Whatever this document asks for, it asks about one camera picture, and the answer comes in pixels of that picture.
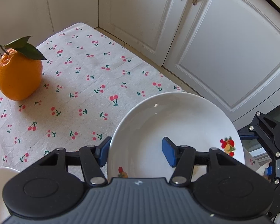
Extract cherry print tablecloth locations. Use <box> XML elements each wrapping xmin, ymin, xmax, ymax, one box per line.
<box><xmin>0</xmin><ymin>23</ymin><xmax>185</xmax><ymax>171</ymax></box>

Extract white kitchen cabinets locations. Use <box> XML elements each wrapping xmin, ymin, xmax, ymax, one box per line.
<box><xmin>0</xmin><ymin>0</ymin><xmax>280</xmax><ymax>127</ymax></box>

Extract orange with green leaf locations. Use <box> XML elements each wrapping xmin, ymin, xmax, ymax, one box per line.
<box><xmin>0</xmin><ymin>36</ymin><xmax>46</xmax><ymax>101</ymax></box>

